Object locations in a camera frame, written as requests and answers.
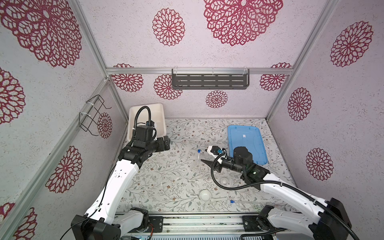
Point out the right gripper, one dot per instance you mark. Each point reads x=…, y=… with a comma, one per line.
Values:
x=218, y=167

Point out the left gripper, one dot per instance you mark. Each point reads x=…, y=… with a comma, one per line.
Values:
x=161, y=146

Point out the blue-capped test tube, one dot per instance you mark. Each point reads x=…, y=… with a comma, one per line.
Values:
x=243, y=202
x=199, y=156

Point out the white plastic bin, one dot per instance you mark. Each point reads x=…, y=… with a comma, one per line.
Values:
x=157, y=116

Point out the blue plastic lid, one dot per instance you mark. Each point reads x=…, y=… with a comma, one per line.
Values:
x=249, y=137

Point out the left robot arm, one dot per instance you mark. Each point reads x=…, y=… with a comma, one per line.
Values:
x=114, y=186

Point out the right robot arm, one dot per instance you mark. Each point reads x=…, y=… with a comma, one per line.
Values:
x=337, y=218

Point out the dark metal wall shelf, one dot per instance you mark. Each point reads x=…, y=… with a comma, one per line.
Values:
x=213, y=81

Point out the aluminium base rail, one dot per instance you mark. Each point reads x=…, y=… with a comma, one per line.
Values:
x=204, y=223

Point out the black wire wall rack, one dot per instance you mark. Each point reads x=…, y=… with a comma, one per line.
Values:
x=96, y=121

